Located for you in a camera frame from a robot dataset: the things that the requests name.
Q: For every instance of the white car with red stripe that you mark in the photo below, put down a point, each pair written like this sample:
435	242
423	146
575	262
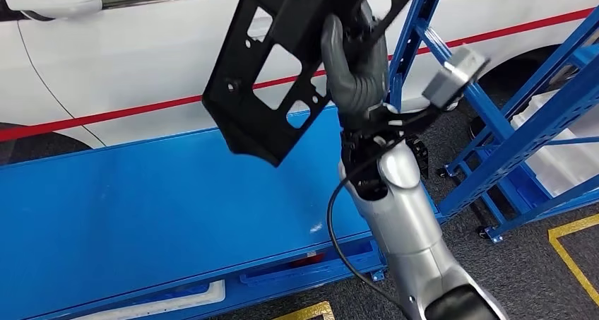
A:
117	74

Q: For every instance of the black plastic plate bracket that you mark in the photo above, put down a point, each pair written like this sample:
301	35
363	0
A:
304	13

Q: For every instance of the blue plastic crate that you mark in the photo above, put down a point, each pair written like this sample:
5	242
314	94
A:
187	290
290	273

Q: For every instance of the black plastic curved part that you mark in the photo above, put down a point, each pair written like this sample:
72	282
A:
421	156

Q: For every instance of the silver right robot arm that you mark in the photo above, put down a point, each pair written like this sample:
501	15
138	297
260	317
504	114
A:
407	224

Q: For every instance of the white plastic crate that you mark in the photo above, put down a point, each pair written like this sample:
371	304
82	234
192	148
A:
566	168
187	300
538	116

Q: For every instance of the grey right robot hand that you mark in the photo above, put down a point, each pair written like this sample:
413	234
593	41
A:
369	51

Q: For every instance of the blue metal shelf rack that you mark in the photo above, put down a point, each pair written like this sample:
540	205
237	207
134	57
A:
140	215
587	56

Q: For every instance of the red plastic part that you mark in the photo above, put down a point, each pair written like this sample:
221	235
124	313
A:
306	260

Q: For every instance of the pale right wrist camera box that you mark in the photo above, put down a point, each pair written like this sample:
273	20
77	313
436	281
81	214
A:
454	77

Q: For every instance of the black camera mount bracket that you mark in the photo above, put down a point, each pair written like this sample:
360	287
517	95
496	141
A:
412	121

